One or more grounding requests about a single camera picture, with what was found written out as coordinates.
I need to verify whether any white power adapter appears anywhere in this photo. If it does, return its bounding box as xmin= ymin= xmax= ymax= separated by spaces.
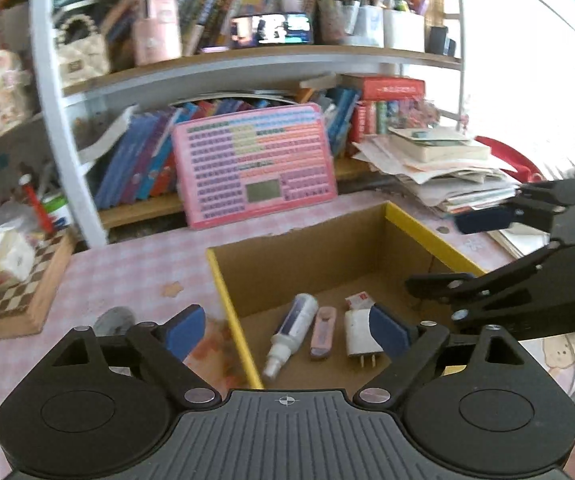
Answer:
xmin=344 ymin=309 xmax=383 ymax=368

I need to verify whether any white spray bottle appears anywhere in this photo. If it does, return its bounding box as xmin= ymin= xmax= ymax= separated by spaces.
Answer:
xmin=262 ymin=292 xmax=319 ymax=382

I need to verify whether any small white red packet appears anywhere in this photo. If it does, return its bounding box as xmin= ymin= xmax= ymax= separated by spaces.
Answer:
xmin=345 ymin=292 xmax=374 ymax=310

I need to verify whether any stack of papers and books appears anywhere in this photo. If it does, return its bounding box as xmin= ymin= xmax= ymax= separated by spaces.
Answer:
xmin=353 ymin=127 xmax=519 ymax=214

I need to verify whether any pink checkered tablecloth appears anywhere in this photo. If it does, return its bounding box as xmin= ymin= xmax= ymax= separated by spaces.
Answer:
xmin=0 ymin=188 xmax=575 ymax=480

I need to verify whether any yellow cardboard box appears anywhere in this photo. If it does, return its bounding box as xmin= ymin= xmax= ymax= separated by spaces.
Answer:
xmin=207 ymin=203 xmax=485 ymax=394

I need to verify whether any wooden chess board box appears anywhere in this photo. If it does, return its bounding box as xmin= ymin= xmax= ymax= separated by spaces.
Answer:
xmin=0 ymin=228 xmax=78 ymax=340

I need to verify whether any red book on shelf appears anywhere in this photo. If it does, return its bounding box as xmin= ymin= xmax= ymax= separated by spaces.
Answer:
xmin=341 ymin=74 xmax=425 ymax=101

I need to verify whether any green white jar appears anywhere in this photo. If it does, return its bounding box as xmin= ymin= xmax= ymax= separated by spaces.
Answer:
xmin=42 ymin=192 xmax=74 ymax=231

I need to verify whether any floral tissue box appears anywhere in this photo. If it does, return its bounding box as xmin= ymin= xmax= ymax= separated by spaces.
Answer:
xmin=0 ymin=228 xmax=36 ymax=288

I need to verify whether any row of blue books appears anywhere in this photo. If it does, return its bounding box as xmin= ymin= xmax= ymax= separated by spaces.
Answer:
xmin=93 ymin=98 xmax=270 ymax=210

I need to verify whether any pink keyboard learning tablet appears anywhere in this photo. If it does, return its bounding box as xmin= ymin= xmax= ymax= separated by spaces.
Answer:
xmin=171 ymin=103 xmax=337 ymax=230

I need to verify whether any white pen holder cup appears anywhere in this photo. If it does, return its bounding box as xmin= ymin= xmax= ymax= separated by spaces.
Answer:
xmin=383 ymin=10 xmax=425 ymax=52

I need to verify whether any red white pen toy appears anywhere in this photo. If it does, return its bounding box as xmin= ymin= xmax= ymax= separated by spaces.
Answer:
xmin=18 ymin=174 xmax=55 ymax=235

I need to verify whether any white wooden bookshelf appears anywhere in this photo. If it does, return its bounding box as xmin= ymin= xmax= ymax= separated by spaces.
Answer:
xmin=12 ymin=0 xmax=464 ymax=248

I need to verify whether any smartphone on shelf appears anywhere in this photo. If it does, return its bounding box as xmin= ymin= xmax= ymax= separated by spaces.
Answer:
xmin=231 ymin=13 xmax=313 ymax=49

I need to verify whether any cream quilted handbag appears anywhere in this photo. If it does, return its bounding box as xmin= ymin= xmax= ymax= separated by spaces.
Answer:
xmin=56 ymin=14 xmax=110 ymax=88

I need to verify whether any pink tall box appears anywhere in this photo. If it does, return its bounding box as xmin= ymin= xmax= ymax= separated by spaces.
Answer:
xmin=132 ymin=0 xmax=182 ymax=66

